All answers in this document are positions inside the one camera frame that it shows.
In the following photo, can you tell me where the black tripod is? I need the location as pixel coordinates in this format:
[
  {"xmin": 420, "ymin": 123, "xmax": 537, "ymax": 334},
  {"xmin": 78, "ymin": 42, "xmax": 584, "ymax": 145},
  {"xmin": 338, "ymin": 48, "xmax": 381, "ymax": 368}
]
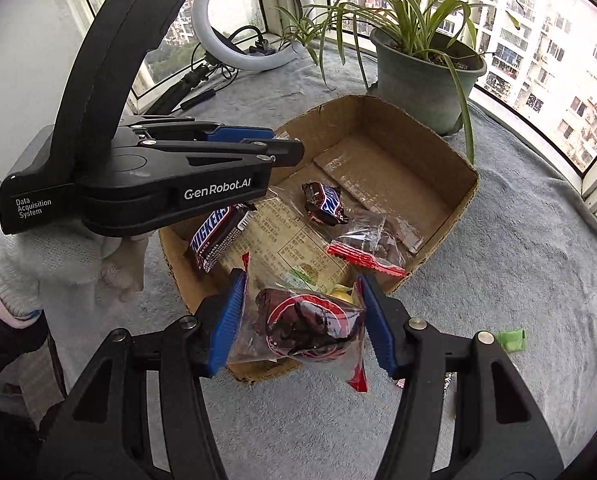
[{"xmin": 143, "ymin": 61, "xmax": 220, "ymax": 117}]

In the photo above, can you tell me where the spider plant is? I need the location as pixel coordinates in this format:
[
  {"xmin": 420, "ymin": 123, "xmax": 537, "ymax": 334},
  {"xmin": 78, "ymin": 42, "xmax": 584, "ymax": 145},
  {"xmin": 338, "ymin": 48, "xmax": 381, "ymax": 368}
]
[{"xmin": 258, "ymin": 0, "xmax": 522, "ymax": 164}]

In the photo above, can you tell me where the brown chocolate bar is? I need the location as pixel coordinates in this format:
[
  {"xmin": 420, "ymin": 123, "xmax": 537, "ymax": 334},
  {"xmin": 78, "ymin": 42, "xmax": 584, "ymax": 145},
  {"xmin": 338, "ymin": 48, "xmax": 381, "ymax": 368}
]
[
  {"xmin": 185, "ymin": 201, "xmax": 258, "ymax": 274},
  {"xmin": 301, "ymin": 181, "xmax": 350, "ymax": 226}
]

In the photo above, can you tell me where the cardboard box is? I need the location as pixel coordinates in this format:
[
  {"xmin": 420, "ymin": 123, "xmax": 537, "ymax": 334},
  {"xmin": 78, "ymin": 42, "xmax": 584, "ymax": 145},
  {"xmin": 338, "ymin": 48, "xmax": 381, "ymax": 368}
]
[{"xmin": 158, "ymin": 94, "xmax": 480, "ymax": 386}]

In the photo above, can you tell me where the grey-green flower pot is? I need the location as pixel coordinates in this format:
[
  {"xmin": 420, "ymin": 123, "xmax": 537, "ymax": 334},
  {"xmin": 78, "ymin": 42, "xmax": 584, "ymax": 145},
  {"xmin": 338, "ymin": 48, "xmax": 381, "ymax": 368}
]
[{"xmin": 369, "ymin": 27, "xmax": 488, "ymax": 136}]

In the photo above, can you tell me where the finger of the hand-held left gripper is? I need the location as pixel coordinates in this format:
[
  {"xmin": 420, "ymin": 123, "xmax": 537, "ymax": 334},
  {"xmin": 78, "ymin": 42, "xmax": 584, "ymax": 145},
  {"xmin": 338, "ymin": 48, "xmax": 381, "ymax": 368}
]
[
  {"xmin": 121, "ymin": 115, "xmax": 276, "ymax": 145},
  {"xmin": 138, "ymin": 137, "xmax": 305, "ymax": 170}
]

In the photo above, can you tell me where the black cable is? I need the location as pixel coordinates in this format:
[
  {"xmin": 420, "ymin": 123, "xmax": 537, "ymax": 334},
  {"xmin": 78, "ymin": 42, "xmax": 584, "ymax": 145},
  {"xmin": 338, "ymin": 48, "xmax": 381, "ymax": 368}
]
[{"xmin": 180, "ymin": 25, "xmax": 280, "ymax": 112}]

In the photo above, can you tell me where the clear red-edged snack packet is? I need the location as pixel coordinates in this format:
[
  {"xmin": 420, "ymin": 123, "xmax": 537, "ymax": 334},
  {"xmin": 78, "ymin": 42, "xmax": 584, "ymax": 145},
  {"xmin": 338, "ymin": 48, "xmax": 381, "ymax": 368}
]
[{"xmin": 327, "ymin": 208, "xmax": 424, "ymax": 279}]

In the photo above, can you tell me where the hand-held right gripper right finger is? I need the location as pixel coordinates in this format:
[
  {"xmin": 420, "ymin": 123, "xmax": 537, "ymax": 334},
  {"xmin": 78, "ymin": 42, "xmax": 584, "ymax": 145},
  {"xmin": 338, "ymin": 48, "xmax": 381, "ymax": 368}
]
[{"xmin": 357, "ymin": 273, "xmax": 565, "ymax": 480}]

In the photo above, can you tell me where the grey blanket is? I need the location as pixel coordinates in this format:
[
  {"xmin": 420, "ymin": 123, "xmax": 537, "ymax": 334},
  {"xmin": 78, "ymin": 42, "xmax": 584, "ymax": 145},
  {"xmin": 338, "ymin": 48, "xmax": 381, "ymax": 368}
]
[{"xmin": 43, "ymin": 35, "xmax": 597, "ymax": 480}]

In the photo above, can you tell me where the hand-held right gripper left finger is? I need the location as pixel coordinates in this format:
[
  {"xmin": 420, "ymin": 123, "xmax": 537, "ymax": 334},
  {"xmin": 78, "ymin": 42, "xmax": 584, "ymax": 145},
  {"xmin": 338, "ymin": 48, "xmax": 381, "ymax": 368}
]
[{"xmin": 37, "ymin": 268, "xmax": 249, "ymax": 480}]

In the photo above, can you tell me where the green candy packet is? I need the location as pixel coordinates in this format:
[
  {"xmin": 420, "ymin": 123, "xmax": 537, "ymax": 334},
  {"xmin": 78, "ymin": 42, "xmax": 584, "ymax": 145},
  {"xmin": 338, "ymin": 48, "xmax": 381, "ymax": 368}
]
[{"xmin": 495, "ymin": 327, "xmax": 528, "ymax": 355}]

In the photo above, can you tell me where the large clear cake packet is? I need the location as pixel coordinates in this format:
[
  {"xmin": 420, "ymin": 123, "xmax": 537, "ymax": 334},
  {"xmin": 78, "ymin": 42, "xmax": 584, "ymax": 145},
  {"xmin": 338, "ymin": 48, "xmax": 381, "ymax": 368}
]
[{"xmin": 218, "ymin": 185, "xmax": 360, "ymax": 297}]

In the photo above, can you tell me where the person's left hand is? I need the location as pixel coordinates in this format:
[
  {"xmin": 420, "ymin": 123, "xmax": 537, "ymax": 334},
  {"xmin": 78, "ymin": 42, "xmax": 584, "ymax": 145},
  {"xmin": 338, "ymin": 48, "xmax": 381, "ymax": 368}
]
[{"xmin": 8, "ymin": 220, "xmax": 152, "ymax": 311}]

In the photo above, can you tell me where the yellow candy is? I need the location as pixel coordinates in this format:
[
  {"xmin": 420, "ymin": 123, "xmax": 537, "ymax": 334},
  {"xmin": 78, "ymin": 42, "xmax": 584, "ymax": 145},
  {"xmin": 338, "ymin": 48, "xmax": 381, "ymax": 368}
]
[{"xmin": 325, "ymin": 282, "xmax": 362, "ymax": 306}]

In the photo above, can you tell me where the white ring light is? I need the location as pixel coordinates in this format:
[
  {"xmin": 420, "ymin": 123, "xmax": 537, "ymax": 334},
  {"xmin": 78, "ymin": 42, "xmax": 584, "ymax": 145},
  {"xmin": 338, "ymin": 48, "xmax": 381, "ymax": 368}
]
[{"xmin": 192, "ymin": 0, "xmax": 315, "ymax": 72}]

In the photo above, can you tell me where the red label dried fruit packet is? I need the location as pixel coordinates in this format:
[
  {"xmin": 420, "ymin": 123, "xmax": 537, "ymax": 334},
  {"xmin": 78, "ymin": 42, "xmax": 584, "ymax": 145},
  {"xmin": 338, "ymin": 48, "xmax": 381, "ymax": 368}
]
[{"xmin": 227, "ymin": 252, "xmax": 369, "ymax": 394}]

